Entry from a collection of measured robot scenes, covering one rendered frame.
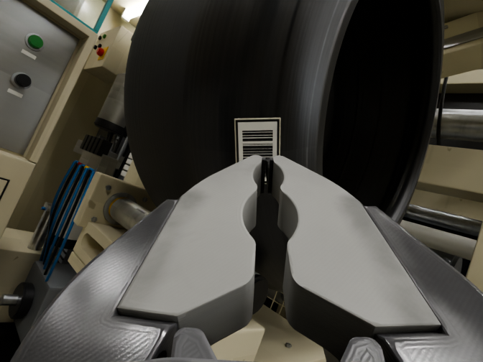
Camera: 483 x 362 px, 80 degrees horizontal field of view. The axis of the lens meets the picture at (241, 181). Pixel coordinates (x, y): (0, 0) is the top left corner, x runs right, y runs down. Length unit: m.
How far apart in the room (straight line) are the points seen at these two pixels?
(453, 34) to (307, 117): 0.71
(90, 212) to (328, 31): 0.46
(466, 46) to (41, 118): 1.07
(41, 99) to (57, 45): 0.14
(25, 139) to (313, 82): 0.78
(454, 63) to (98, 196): 0.89
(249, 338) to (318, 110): 0.25
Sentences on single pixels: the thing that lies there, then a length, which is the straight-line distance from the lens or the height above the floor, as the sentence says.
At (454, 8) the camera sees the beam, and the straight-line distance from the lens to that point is 0.98.
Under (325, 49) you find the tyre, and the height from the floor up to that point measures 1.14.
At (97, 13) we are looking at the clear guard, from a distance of 0.97.
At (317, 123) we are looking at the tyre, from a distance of 0.29.
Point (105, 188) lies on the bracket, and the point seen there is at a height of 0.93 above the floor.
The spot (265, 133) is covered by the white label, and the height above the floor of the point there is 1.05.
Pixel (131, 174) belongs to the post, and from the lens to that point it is 0.72.
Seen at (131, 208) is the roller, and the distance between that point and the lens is 0.52.
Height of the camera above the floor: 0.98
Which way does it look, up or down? 6 degrees up
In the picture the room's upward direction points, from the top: 22 degrees clockwise
